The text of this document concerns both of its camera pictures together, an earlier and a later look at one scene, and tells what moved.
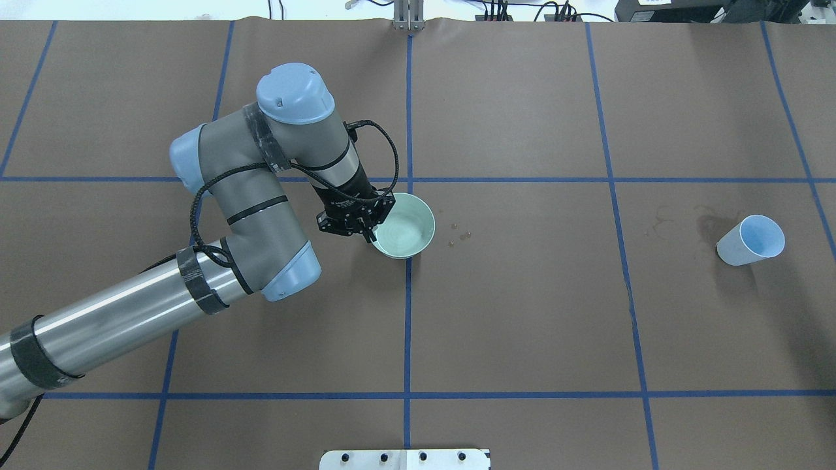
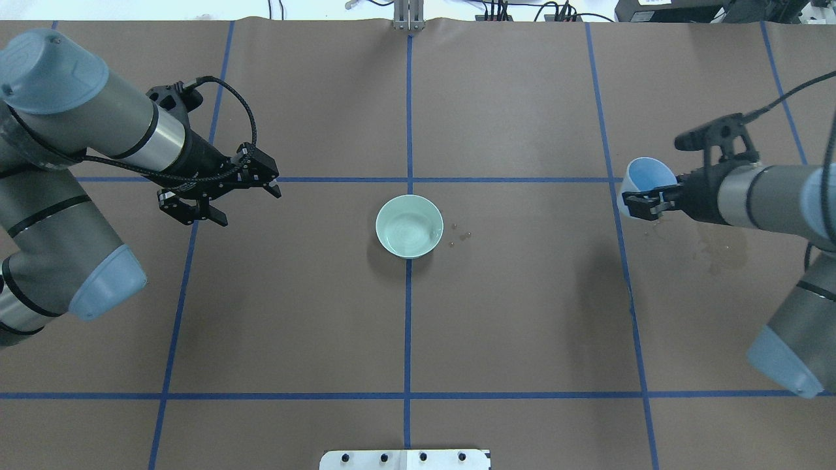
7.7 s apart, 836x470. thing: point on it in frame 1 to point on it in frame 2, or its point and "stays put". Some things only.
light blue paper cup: x=756 y=237 to x=644 y=173
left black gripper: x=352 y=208 to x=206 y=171
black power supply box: x=703 y=11 stays put
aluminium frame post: x=409 y=15 stays put
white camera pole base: x=405 y=459 stays put
